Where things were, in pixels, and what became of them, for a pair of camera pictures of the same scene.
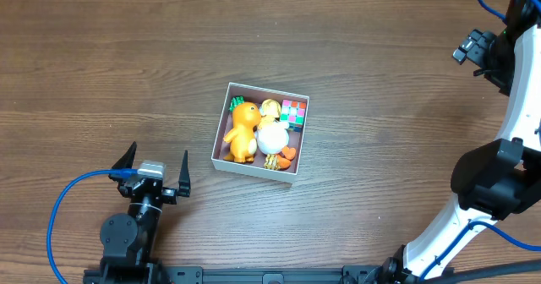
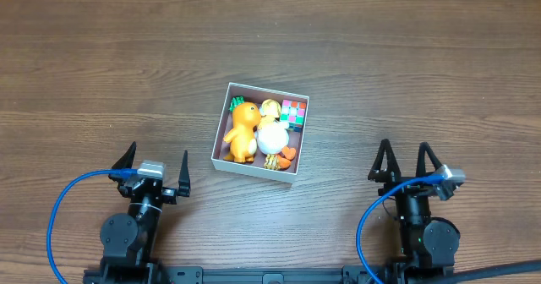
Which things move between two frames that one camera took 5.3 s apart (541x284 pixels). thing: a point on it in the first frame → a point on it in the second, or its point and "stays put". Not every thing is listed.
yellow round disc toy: [271, 161] stays put
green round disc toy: [236, 101] stays put
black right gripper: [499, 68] → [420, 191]
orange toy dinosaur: [242, 138] stays put
